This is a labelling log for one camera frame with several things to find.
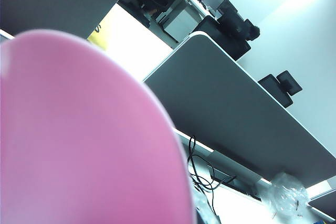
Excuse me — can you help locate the pink plastic bowl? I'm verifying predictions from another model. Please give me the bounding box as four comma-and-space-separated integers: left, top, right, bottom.
0, 28, 196, 224

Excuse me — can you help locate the yellow bag black lettering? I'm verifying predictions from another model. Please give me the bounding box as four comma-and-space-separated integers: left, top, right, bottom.
86, 22, 110, 51

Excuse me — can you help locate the black cable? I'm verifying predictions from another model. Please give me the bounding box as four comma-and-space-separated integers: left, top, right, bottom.
186, 135, 237, 217

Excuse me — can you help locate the small black monitor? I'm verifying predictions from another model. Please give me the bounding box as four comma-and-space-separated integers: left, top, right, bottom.
258, 70, 302, 108

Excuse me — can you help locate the clear crumpled plastic bag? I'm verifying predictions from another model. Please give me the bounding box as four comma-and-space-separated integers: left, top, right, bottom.
262, 173, 310, 219

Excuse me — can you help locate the white pedestal cabinet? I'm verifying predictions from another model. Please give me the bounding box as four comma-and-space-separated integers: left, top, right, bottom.
162, 0, 202, 42

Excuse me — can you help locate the large black monitor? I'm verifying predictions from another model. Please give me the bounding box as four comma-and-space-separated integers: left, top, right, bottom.
195, 0, 261, 62

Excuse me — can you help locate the grey divider panel white edge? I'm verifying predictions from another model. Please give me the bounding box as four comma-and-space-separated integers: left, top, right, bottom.
308, 189, 336, 222
143, 31, 336, 189

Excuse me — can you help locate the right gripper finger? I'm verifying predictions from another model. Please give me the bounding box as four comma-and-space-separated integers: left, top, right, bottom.
193, 184, 221, 224

